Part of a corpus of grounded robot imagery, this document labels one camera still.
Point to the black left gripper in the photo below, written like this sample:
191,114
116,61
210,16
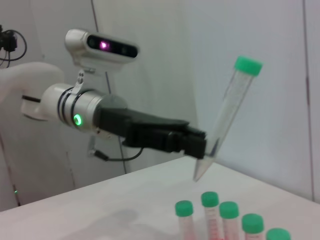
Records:
140,127

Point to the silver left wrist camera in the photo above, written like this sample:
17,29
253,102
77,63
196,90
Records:
77,40

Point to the green-capped tube with red print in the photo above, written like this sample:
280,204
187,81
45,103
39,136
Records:
210,199
278,235
252,223
184,209
228,210

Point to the green-capped test tube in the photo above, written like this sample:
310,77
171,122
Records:
247,65

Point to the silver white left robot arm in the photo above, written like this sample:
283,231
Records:
50,100

